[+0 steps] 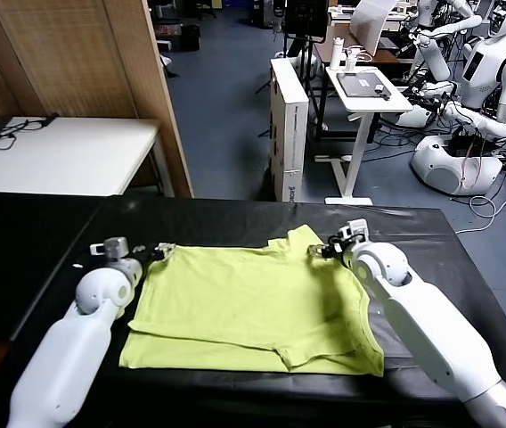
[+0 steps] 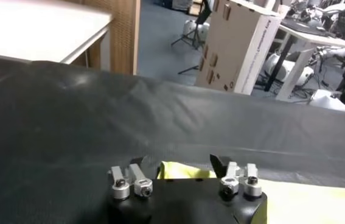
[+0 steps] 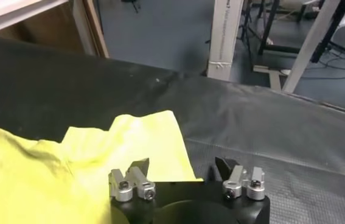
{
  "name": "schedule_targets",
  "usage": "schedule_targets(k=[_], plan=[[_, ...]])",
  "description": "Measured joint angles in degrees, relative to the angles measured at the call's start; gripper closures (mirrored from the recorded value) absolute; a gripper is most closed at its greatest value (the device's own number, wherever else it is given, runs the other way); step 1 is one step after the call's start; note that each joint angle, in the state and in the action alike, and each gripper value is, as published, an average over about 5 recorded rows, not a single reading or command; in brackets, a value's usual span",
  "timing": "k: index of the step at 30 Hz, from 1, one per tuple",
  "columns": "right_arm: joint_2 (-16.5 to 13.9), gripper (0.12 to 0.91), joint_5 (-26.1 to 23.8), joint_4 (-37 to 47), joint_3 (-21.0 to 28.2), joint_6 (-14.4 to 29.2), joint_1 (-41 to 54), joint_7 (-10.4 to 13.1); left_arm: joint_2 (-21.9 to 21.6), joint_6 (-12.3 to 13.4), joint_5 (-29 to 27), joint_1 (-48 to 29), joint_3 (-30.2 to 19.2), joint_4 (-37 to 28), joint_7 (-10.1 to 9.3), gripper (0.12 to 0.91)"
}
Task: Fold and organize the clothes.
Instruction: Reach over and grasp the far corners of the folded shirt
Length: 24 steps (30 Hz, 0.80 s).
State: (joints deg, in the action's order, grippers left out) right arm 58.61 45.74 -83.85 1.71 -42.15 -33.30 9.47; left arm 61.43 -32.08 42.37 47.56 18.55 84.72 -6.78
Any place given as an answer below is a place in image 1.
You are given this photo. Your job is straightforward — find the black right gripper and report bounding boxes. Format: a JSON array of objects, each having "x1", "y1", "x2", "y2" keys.
[{"x1": 307, "y1": 239, "x2": 348, "y2": 263}]

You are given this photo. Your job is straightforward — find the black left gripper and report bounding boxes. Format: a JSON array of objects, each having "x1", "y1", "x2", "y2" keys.
[{"x1": 130, "y1": 242, "x2": 176, "y2": 273}]

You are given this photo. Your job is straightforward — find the yellow-green t-shirt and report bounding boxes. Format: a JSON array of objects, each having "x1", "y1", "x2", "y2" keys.
[{"x1": 118, "y1": 225, "x2": 386, "y2": 376}]

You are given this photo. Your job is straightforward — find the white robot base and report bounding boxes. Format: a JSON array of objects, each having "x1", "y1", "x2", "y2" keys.
[{"x1": 410, "y1": 134, "x2": 503, "y2": 196}]

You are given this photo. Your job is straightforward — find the black table cover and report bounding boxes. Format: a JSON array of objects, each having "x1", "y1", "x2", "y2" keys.
[{"x1": 10, "y1": 195, "x2": 506, "y2": 428}]

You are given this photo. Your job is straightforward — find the tall white cardboard box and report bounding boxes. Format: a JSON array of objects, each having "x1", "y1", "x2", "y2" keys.
[{"x1": 269, "y1": 57, "x2": 311, "y2": 202}]

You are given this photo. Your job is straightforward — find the white folding table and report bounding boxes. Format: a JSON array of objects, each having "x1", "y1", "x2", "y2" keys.
[{"x1": 0, "y1": 115, "x2": 176, "y2": 197}]

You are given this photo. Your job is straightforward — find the black side table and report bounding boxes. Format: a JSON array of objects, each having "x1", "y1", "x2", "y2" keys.
[{"x1": 0, "y1": 190, "x2": 102, "y2": 342}]

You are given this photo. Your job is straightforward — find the white standing desk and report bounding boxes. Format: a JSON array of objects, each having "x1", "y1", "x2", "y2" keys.
[{"x1": 314, "y1": 65, "x2": 414, "y2": 206}]

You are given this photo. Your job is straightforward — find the grey laptop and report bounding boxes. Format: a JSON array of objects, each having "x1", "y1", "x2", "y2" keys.
[{"x1": 336, "y1": 72, "x2": 392, "y2": 98}]

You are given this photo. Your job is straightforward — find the white cup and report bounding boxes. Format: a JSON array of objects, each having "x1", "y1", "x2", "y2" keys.
[{"x1": 344, "y1": 47, "x2": 363, "y2": 72}]

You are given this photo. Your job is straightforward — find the black tripod stand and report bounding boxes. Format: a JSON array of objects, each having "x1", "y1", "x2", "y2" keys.
[{"x1": 256, "y1": 37, "x2": 325, "y2": 95}]

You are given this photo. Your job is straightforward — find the white water bottle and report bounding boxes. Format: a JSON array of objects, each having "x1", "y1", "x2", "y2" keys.
[{"x1": 329, "y1": 37, "x2": 345, "y2": 71}]

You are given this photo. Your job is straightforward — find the brown desk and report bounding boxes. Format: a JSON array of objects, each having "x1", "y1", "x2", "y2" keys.
[{"x1": 313, "y1": 22, "x2": 419, "y2": 68}]

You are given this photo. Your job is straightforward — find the wooden folding screen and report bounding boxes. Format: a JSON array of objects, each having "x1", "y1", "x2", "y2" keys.
[{"x1": 0, "y1": 0, "x2": 195, "y2": 198}]

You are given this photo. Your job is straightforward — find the black trash bin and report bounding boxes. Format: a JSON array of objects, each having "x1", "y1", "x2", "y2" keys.
[{"x1": 180, "y1": 24, "x2": 202, "y2": 53}]

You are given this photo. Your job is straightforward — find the white humanoid robot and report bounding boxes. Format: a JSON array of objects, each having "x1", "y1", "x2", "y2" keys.
[
  {"x1": 395, "y1": 0, "x2": 506, "y2": 149},
  {"x1": 412, "y1": 0, "x2": 484, "y2": 83}
]

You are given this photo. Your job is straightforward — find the white curved sheet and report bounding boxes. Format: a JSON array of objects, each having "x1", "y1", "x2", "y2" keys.
[{"x1": 349, "y1": 0, "x2": 400, "y2": 56}]

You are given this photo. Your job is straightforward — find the black monitor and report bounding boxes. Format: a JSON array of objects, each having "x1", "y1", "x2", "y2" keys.
[{"x1": 283, "y1": 0, "x2": 329, "y2": 45}]

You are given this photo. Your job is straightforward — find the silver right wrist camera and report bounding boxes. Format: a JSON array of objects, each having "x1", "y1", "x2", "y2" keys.
[{"x1": 337, "y1": 218, "x2": 370, "y2": 244}]

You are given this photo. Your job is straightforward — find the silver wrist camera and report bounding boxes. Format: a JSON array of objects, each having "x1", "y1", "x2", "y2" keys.
[
  {"x1": 337, "y1": 218, "x2": 370, "y2": 244},
  {"x1": 90, "y1": 237, "x2": 130, "y2": 261}
]

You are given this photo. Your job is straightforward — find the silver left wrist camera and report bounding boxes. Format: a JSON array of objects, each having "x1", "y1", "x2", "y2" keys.
[{"x1": 90, "y1": 237, "x2": 130, "y2": 261}]

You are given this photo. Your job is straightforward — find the white floor cable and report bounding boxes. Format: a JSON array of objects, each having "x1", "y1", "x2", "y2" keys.
[{"x1": 451, "y1": 191, "x2": 506, "y2": 235}]

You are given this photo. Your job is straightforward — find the black cable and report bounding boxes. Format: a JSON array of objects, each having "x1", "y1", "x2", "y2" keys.
[{"x1": 0, "y1": 112, "x2": 61, "y2": 151}]

